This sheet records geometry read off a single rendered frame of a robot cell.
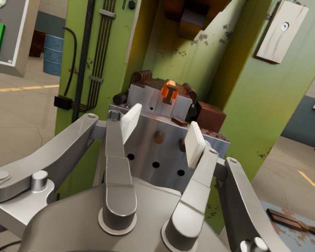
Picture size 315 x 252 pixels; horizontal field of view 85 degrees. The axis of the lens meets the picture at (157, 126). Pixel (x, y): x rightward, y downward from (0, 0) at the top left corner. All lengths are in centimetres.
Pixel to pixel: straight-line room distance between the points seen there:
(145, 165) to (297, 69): 63
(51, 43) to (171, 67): 431
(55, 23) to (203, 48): 792
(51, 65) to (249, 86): 481
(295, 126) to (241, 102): 677
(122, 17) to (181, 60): 43
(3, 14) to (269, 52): 76
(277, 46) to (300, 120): 679
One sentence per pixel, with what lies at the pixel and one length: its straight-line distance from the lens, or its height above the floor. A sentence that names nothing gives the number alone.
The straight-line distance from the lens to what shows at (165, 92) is 53.
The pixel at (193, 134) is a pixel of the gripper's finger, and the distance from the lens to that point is 19.
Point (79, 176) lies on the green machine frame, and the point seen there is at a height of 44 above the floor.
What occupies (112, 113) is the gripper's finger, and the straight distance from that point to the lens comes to 16.
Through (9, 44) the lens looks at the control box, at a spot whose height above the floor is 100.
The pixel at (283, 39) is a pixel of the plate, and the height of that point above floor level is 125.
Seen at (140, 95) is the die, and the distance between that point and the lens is 56.
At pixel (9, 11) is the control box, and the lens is 60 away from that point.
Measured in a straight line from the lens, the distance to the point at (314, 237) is 74.
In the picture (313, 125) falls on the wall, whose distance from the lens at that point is 772.
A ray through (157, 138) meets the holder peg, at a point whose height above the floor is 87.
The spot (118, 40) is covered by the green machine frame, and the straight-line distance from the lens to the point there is 72.
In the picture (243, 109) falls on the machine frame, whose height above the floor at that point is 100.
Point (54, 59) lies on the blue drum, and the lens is 512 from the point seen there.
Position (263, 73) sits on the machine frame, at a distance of 76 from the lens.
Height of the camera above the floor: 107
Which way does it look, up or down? 20 degrees down
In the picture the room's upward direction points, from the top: 18 degrees clockwise
